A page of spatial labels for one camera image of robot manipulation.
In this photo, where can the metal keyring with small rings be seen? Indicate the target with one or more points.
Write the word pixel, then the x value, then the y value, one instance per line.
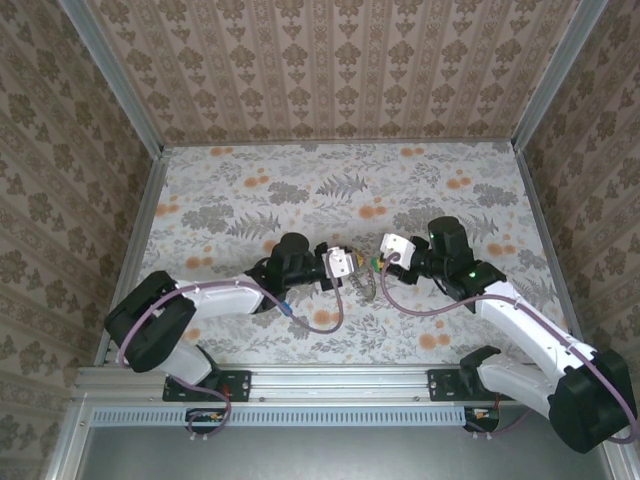
pixel 367 287

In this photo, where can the blue key tag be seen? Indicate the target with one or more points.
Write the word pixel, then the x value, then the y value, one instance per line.
pixel 286 308

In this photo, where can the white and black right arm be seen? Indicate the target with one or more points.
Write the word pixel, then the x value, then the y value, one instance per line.
pixel 525 325

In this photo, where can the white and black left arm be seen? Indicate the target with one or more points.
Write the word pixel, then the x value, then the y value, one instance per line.
pixel 225 300

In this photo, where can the floral patterned table cover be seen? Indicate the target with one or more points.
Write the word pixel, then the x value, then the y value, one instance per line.
pixel 350 345

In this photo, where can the grey metal panel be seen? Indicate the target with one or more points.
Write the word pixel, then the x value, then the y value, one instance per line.
pixel 340 455

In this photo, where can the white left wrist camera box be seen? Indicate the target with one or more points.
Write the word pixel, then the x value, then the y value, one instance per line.
pixel 337 261

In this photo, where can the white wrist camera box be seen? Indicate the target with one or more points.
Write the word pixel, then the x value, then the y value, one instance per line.
pixel 337 261
pixel 397 246

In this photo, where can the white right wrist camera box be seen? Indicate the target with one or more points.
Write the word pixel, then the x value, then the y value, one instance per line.
pixel 397 246

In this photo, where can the aluminium table side rail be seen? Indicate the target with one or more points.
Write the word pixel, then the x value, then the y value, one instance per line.
pixel 531 190
pixel 132 255

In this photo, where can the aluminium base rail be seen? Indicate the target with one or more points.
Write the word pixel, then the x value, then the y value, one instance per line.
pixel 340 382

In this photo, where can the aluminium frame post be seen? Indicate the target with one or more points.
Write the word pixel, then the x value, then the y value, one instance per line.
pixel 116 75
pixel 556 75

